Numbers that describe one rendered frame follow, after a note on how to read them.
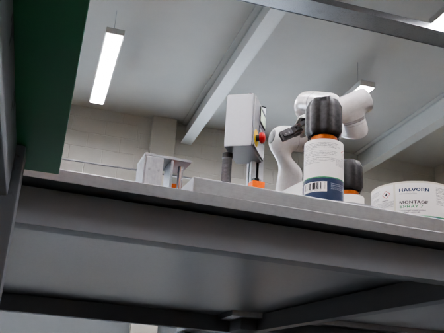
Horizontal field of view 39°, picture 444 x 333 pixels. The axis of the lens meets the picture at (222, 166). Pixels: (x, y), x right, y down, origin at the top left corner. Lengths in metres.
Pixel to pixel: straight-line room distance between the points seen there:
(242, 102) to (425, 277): 1.08
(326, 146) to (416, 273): 0.35
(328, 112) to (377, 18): 3.67
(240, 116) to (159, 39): 4.22
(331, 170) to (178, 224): 0.46
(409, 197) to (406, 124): 6.33
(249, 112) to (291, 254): 1.06
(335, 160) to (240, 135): 0.72
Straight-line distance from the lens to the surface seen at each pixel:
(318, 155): 1.40
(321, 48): 6.27
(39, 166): 0.80
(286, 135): 2.07
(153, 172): 1.77
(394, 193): 1.56
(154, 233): 1.03
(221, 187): 1.12
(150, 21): 6.02
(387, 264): 1.20
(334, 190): 1.38
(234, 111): 2.12
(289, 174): 2.54
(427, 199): 1.56
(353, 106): 2.14
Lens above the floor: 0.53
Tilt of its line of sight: 20 degrees up
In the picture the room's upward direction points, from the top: 4 degrees clockwise
